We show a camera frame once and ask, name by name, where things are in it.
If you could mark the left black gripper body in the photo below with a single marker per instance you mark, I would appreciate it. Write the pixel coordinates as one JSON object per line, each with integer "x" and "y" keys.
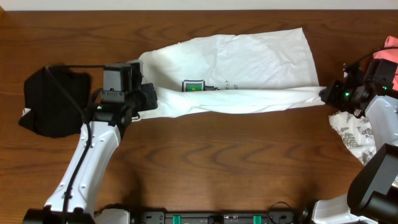
{"x": 140, "y": 100}

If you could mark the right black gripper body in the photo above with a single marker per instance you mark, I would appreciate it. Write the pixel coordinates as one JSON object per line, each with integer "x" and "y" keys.
{"x": 341, "y": 96}

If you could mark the white printed t-shirt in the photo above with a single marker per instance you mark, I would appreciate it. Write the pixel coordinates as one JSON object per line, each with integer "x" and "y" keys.
{"x": 234, "y": 74}

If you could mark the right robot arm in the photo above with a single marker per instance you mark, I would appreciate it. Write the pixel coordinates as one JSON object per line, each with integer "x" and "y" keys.
{"x": 371, "y": 197}

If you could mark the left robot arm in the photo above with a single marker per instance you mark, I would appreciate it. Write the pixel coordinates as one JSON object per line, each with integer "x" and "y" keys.
{"x": 123, "y": 97}

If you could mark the white fern-print garment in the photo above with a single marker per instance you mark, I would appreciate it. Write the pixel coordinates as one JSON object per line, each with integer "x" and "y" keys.
{"x": 356, "y": 134}

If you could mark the pink garment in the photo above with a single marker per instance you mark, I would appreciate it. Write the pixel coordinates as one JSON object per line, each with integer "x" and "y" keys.
{"x": 391, "y": 55}

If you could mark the folded black garment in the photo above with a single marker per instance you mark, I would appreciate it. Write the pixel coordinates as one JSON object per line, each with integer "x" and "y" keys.
{"x": 47, "y": 110}

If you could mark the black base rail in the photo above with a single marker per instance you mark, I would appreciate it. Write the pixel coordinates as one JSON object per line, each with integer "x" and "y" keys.
{"x": 278, "y": 213}

